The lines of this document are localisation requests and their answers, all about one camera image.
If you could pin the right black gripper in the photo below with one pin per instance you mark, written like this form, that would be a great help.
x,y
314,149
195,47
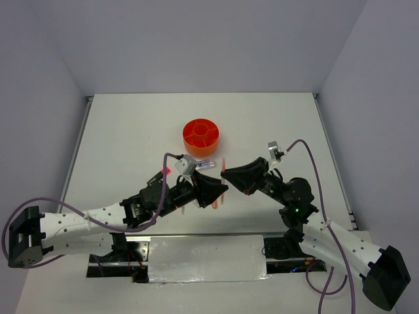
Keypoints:
x,y
249,177

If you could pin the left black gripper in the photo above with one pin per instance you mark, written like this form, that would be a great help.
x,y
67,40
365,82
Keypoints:
x,y
206,189

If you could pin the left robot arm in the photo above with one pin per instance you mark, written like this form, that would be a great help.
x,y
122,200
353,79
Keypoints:
x,y
32,235

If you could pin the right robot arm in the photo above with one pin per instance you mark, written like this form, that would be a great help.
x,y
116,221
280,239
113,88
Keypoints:
x,y
382,271

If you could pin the clear bottle blue cap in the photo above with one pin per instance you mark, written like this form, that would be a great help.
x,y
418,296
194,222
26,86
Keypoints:
x,y
205,164

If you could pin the pink black highlighter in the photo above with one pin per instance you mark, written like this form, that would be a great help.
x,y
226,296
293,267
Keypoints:
x,y
158,176

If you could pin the orange round compartment organizer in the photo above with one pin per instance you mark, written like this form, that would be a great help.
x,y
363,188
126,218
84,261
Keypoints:
x,y
201,137

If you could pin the silver foil tape panel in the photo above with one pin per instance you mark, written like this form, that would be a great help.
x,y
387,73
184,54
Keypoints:
x,y
206,259

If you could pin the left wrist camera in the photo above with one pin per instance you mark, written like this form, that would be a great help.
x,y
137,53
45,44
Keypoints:
x,y
185,166

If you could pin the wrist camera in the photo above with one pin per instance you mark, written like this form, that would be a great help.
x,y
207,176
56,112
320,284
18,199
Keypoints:
x,y
185,166
276,154

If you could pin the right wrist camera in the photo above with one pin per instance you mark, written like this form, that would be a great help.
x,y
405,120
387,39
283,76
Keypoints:
x,y
276,154

